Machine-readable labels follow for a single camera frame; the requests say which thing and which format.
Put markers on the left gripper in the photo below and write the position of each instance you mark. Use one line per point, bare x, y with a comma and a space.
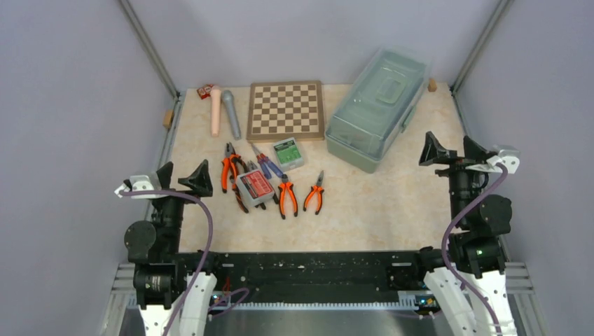
199, 180

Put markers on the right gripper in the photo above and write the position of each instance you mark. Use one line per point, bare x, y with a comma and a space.
433, 151

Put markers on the red label screw box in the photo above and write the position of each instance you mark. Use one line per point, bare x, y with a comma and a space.
254, 188

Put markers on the blue handle screwdriver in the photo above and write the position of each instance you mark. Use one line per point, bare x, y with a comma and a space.
275, 169

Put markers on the green plastic toolbox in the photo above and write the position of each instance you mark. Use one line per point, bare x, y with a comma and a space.
377, 108

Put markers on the green label screw box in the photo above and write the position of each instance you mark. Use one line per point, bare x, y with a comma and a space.
288, 154

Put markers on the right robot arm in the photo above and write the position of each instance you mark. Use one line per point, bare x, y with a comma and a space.
467, 274

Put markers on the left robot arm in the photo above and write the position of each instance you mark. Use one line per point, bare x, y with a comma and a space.
173, 289

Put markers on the large orange combination pliers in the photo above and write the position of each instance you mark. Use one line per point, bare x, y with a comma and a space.
233, 166

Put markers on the left wooden block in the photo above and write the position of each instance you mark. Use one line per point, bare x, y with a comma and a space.
168, 119

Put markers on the wooden block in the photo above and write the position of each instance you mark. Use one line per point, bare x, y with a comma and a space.
432, 85
168, 119

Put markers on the right wooden block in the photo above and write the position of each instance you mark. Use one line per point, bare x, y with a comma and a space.
432, 85

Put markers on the black orange striped pliers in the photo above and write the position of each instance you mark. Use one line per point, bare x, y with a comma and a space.
252, 166

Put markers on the red blue screwdriver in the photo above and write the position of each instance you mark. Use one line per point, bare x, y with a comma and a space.
262, 161

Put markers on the red small packet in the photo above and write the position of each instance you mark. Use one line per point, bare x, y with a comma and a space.
205, 91

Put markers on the pink microphone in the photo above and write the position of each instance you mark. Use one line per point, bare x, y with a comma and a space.
215, 95

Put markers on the grey microphone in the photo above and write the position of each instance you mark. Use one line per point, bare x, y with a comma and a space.
229, 102

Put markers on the orange cutting pliers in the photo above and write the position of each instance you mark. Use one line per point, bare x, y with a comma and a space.
286, 191

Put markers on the wooden chessboard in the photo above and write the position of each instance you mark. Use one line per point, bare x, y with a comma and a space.
280, 110

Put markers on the orange needle nose pliers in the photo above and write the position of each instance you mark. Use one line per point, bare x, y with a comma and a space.
316, 190

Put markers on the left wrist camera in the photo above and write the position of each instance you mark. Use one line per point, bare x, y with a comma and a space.
140, 186

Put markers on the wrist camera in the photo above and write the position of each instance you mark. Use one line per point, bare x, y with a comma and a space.
508, 156
140, 186

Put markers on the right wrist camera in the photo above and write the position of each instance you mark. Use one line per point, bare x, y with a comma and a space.
508, 156

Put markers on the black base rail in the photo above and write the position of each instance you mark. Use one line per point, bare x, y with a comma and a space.
324, 278

